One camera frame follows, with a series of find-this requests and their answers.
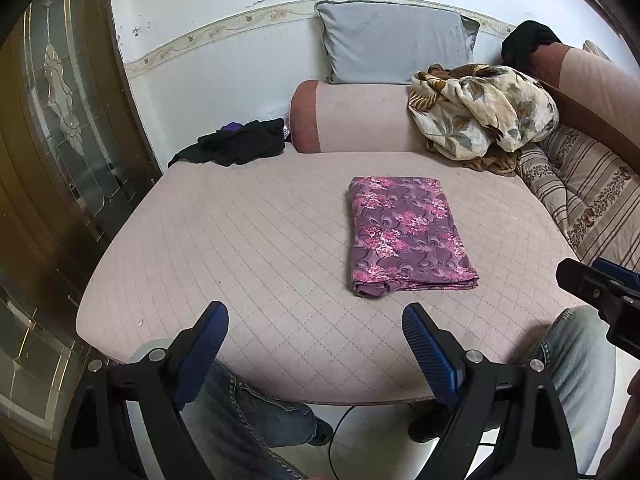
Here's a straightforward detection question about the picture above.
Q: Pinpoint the purple floral cloth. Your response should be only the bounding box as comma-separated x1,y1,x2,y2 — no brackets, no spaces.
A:
348,176,480,298

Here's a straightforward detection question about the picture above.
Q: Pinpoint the black right shoe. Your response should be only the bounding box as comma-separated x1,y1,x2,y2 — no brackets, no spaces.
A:
408,400,451,443

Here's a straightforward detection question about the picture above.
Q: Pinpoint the person's right jeans leg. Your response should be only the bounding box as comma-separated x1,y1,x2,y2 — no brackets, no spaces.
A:
533,306,616,472

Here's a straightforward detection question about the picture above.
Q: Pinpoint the person's left jeans leg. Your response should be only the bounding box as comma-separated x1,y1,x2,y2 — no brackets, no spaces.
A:
181,361,320,479

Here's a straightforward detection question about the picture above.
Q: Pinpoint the pink sofa backrest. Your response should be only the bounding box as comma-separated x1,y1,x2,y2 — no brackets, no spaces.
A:
529,42,639,170

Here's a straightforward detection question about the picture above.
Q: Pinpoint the grey pillow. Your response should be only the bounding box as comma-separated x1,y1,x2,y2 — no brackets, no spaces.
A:
314,0,480,84

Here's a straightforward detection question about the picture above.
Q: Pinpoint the black left shoe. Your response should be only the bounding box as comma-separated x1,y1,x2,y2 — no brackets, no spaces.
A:
308,418,334,448

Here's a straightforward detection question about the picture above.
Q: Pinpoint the person's jeans leg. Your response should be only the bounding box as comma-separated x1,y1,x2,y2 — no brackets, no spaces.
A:
181,361,320,479
533,306,616,472

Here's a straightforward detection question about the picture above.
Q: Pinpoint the person's right hand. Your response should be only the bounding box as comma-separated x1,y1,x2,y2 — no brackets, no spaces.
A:
597,373,640,479

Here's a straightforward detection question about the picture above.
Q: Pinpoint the black shoe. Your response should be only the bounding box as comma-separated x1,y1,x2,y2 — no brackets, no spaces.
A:
308,418,334,448
408,400,451,443

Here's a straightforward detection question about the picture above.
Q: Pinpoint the black cable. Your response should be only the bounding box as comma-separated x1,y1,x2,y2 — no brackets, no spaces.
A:
326,404,362,480

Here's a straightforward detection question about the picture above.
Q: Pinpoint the striped beige cushion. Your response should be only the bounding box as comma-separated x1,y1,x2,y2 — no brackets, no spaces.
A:
516,126,640,272

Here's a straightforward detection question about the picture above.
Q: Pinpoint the pink quilted mattress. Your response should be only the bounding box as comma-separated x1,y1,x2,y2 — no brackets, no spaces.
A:
76,148,576,405

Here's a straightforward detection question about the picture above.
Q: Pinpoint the black clothes pile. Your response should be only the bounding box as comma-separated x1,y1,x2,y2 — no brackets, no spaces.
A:
168,118,285,167

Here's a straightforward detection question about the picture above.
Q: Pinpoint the brown cloth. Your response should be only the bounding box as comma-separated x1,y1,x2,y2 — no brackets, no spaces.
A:
462,145,520,177

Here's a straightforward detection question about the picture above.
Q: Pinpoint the wooden glass door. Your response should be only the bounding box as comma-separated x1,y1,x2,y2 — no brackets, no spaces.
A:
1,0,160,479

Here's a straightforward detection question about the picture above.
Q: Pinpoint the pink cylindrical bolster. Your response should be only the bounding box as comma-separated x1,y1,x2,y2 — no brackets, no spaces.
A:
288,80,426,153

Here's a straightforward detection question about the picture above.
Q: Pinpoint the cream floral fleece blanket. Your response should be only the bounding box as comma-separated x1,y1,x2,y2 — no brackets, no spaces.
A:
408,64,560,162

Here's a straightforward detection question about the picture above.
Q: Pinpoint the black garment on backrest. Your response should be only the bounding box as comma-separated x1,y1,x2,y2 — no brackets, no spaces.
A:
501,21,561,72

